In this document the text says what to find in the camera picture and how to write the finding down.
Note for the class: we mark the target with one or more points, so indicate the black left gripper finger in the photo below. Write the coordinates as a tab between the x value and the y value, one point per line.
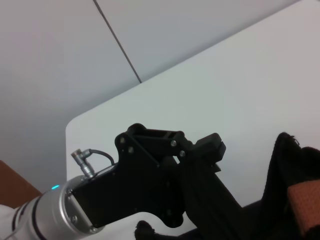
207	147

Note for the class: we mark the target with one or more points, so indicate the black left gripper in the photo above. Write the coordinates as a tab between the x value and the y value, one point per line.
130	190

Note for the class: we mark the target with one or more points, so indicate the black fabric food bag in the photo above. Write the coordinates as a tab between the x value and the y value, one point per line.
280	175

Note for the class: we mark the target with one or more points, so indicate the brown wooden board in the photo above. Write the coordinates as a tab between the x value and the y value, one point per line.
17	182

